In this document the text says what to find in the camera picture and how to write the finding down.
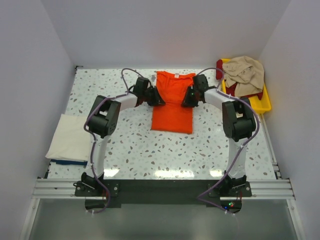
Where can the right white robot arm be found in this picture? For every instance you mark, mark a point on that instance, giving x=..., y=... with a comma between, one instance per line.
x=239, y=121

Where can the beige t shirt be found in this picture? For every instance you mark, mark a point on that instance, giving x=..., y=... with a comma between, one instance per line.
x=246, y=75

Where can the dark red t shirt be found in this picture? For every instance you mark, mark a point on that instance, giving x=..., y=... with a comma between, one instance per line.
x=220, y=70

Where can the yellow plastic tray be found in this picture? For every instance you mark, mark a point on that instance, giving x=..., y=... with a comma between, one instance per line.
x=262, y=105

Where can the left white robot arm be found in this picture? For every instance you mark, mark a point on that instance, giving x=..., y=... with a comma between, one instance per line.
x=103, y=118

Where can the orange t shirt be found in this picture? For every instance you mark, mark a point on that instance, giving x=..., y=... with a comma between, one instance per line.
x=172, y=117

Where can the folded cream t shirt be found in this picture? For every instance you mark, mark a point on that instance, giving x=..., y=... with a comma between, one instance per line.
x=70, y=141

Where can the aluminium frame rail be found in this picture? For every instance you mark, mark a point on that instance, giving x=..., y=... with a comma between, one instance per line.
x=53, y=188

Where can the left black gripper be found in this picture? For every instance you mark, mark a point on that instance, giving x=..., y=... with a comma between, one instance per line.
x=157, y=100

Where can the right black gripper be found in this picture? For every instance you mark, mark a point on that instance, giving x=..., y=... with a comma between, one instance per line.
x=187, y=103

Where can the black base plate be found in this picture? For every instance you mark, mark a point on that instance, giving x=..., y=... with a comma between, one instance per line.
x=114, y=193

